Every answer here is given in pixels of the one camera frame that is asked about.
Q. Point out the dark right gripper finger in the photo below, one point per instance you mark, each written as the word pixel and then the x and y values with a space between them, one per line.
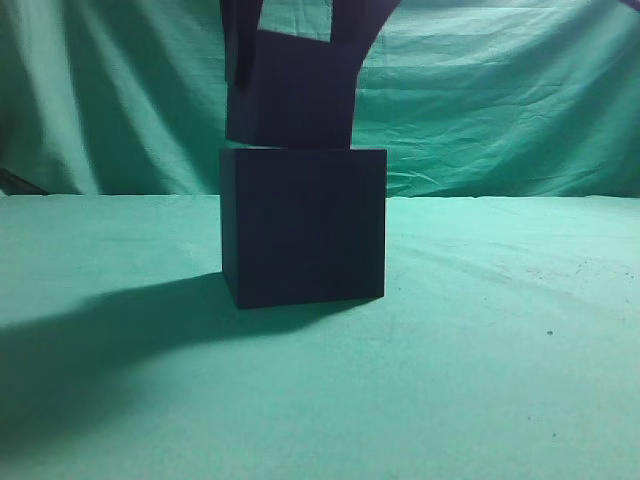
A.
pixel 355 26

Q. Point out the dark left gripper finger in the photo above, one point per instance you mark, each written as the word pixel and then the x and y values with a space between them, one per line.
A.
pixel 240 20

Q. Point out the dark cube block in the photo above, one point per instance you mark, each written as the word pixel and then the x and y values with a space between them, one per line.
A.
pixel 301 94

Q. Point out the dark cube groove box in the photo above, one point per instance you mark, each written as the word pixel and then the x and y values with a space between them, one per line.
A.
pixel 303 226

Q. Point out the green backdrop cloth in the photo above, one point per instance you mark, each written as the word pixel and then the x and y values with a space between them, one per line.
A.
pixel 469 98

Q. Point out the green table cloth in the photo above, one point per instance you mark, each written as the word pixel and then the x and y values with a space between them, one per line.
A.
pixel 506 346

